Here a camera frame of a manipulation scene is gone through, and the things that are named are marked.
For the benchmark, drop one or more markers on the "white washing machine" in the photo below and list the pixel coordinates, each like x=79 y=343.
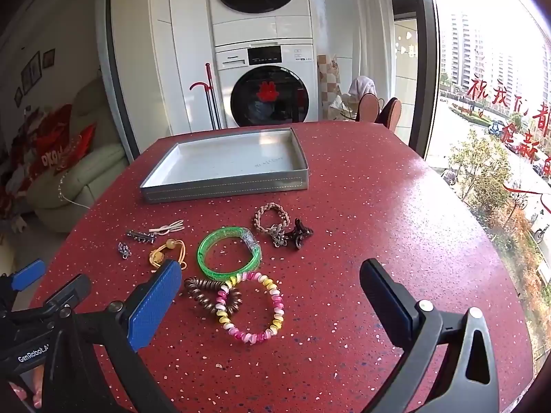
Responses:
x=269 y=94

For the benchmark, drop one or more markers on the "grey shallow tray box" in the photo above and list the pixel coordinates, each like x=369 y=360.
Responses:
x=224 y=159

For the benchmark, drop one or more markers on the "red printed cushion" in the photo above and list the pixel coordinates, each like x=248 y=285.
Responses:
x=64 y=146

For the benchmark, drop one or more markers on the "large picture frame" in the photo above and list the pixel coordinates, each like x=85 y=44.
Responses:
x=31 y=71

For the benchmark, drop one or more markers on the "pink towel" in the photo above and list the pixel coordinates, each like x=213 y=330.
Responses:
x=361 y=86

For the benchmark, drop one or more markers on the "small picture frame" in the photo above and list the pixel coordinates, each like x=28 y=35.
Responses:
x=48 y=58
x=18 y=96

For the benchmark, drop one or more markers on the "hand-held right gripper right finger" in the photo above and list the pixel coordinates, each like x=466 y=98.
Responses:
x=387 y=301

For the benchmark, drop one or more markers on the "person's left hand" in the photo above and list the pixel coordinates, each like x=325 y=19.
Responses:
x=22 y=393

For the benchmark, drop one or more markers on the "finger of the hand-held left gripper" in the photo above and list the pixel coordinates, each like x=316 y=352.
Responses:
x=71 y=290
x=28 y=274

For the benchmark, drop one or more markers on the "small silver charm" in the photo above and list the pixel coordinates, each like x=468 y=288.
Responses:
x=124 y=249

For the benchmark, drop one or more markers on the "checkered bag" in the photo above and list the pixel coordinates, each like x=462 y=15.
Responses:
x=329 y=81

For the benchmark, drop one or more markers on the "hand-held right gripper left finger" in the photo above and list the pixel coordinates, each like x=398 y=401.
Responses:
x=155 y=305

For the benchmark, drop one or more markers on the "clear hair clip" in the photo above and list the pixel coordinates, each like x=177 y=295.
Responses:
x=170 y=226

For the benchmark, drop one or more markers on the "green translucent bangle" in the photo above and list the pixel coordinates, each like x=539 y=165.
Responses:
x=204 y=251

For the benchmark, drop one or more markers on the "cream sofa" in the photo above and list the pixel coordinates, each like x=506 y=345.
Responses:
x=99 y=159

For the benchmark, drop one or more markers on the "silver heart charm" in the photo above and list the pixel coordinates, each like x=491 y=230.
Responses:
x=279 y=237

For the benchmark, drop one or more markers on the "dark brown claw clip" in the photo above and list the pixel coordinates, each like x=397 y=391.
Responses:
x=300 y=234

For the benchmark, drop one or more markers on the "silver hair clip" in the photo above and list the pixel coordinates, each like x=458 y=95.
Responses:
x=138 y=236

